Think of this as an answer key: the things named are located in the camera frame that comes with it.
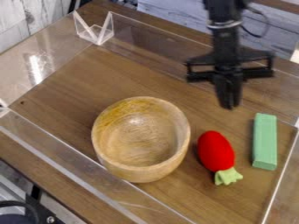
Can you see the brown wooden bowl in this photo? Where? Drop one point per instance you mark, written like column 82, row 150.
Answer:
column 140, row 136

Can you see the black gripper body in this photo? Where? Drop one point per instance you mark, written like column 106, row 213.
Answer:
column 225, row 66

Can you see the red plush strawberry toy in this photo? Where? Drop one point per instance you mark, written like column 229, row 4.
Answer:
column 217, row 156

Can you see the black metal clamp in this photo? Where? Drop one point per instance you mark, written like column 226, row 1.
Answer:
column 46, row 215

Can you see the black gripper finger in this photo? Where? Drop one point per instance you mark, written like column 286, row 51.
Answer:
column 223, row 92
column 237, row 90

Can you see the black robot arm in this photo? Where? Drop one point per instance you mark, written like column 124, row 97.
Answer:
column 225, row 23

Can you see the clear acrylic corner bracket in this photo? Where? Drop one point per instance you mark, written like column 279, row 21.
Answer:
column 96, row 34

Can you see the green rectangular block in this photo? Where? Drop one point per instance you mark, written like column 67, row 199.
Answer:
column 265, row 152

